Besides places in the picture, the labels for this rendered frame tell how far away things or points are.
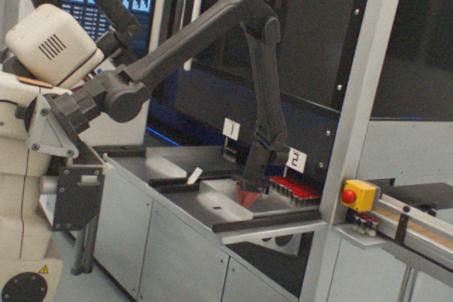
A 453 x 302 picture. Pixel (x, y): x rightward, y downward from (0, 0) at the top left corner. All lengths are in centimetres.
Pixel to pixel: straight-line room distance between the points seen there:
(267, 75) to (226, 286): 99
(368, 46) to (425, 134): 44
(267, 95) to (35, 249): 68
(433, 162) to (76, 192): 122
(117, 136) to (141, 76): 121
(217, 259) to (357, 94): 88
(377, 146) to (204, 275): 88
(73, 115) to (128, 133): 125
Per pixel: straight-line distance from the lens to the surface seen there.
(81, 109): 127
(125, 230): 285
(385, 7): 174
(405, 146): 199
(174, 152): 220
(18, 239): 149
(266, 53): 147
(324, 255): 188
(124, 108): 128
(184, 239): 244
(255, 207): 183
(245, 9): 136
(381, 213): 190
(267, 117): 160
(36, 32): 138
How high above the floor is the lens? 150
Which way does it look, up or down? 13 degrees down
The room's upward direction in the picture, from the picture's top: 10 degrees clockwise
